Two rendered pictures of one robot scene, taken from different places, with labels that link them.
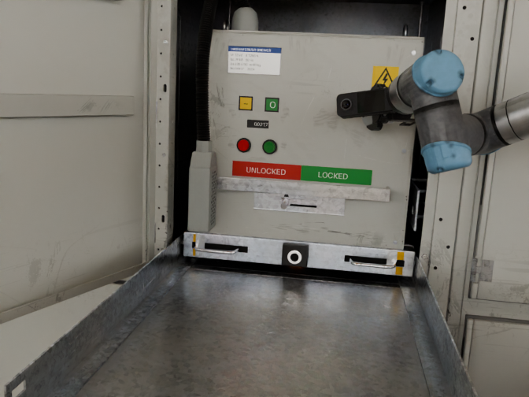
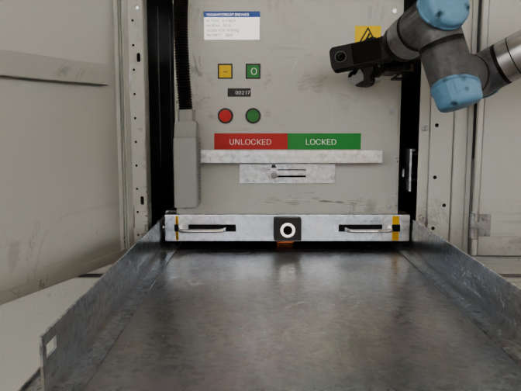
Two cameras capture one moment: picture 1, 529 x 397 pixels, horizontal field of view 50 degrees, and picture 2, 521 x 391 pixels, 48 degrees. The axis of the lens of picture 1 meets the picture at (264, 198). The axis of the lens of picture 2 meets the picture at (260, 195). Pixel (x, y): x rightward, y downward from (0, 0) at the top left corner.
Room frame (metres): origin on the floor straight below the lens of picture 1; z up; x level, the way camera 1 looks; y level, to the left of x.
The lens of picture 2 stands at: (0.01, 0.15, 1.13)
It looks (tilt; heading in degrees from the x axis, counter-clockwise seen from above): 7 degrees down; 352
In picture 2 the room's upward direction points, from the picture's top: straight up
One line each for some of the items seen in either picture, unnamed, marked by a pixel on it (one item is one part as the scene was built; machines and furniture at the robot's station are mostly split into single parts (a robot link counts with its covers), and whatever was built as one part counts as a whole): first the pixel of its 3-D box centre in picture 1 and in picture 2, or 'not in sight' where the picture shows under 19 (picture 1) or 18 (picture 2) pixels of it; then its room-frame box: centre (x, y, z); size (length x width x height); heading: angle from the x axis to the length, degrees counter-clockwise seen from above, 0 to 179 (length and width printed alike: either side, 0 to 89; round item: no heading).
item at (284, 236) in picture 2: (294, 255); (287, 228); (1.25, -0.08, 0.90); 0.06 x 0.03 x 0.05; 82
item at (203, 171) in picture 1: (203, 190); (188, 164); (1.23, 0.14, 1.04); 0.08 x 0.05 x 0.17; 172
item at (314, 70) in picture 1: (302, 145); (288, 112); (1.27, -0.08, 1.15); 0.48 x 0.01 x 0.48; 82
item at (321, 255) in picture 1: (296, 250); (286, 226); (1.29, -0.08, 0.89); 0.54 x 0.05 x 0.06; 82
